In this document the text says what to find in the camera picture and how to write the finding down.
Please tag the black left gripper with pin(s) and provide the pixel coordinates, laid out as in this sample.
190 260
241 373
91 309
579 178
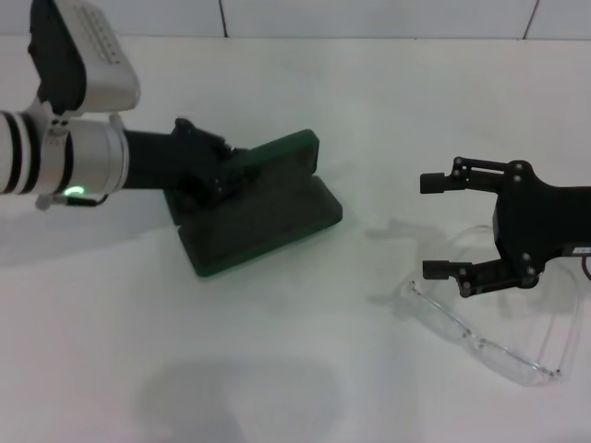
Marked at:
157 161

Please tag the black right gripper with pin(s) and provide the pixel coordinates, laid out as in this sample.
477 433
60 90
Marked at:
531 217

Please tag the green glasses case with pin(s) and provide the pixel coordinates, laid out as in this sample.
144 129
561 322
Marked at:
277 221

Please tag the clear white glasses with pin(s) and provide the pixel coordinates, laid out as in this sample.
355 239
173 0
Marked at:
517 364

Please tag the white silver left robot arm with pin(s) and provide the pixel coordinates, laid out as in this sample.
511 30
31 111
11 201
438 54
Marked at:
69 157

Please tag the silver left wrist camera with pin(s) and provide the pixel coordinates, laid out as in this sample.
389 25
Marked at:
101 60

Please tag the silver left wrist connector post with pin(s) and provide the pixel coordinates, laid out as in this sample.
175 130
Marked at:
46 201

